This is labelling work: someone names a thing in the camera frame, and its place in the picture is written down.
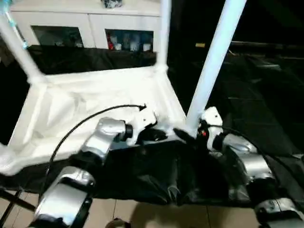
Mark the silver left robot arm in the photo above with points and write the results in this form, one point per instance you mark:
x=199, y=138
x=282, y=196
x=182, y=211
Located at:
x=90, y=156

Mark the white plastic table leg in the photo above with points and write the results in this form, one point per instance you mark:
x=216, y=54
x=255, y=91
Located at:
x=213, y=61
x=21, y=52
x=4, y=152
x=162, y=33

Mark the long black bar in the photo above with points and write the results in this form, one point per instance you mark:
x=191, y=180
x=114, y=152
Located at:
x=266, y=46

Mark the blue object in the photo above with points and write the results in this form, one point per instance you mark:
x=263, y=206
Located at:
x=14, y=26

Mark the black left robot foot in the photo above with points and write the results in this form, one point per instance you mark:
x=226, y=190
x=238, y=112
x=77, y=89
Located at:
x=118, y=223

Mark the white cabinet with glass doors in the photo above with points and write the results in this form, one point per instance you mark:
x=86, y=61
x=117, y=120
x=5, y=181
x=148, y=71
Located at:
x=85, y=23

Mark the black stand leg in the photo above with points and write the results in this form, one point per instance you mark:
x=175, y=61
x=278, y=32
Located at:
x=12, y=204

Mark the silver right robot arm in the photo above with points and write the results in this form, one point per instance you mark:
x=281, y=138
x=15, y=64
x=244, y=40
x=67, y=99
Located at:
x=251, y=166

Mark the small red bottle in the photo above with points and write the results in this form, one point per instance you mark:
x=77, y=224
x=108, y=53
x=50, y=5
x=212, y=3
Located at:
x=110, y=43

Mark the white plastic table top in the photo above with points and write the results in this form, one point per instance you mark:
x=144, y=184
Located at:
x=85, y=99

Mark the grey metal clutter object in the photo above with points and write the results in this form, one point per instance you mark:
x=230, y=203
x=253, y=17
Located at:
x=112, y=3

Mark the glossy black mat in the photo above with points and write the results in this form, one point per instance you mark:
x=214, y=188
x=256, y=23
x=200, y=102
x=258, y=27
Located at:
x=256, y=104

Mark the small tan label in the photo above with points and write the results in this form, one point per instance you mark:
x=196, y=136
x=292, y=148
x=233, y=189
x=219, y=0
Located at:
x=200, y=45

